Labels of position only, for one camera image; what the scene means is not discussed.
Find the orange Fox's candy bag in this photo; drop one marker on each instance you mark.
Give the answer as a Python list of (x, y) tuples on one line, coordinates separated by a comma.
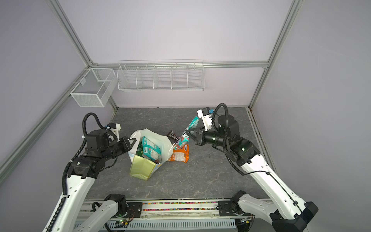
[(180, 155)]

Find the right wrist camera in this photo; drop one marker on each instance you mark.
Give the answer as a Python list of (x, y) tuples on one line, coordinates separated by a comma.
[(205, 115)]

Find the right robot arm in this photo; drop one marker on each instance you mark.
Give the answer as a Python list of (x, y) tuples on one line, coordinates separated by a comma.
[(287, 212)]

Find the long white wire basket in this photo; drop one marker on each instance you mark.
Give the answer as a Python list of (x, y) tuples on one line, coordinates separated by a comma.
[(142, 75)]

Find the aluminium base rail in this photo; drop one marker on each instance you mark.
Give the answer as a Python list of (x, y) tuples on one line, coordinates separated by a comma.
[(186, 215)]

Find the purple M&M's packet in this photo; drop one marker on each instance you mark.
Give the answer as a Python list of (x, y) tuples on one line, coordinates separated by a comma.
[(173, 137)]

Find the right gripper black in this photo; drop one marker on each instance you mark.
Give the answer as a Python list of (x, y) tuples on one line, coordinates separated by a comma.
[(199, 138)]

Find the white mesh box basket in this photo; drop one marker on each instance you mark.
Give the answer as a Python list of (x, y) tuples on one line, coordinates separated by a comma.
[(95, 88)]

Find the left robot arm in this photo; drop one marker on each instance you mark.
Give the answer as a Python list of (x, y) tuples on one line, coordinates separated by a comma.
[(100, 144)]

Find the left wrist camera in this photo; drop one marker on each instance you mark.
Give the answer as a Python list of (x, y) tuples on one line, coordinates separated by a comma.
[(113, 129)]

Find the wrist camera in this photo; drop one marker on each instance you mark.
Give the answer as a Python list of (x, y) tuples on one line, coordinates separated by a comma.
[(205, 115), (113, 129)]

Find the teal Fox's candy bag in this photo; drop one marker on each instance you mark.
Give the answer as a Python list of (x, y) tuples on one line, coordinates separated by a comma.
[(148, 150)]

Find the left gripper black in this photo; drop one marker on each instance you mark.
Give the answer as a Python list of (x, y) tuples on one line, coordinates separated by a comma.
[(127, 147)]

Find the illustrated paper gift bag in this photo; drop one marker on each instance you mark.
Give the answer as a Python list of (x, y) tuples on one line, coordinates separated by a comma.
[(142, 168)]

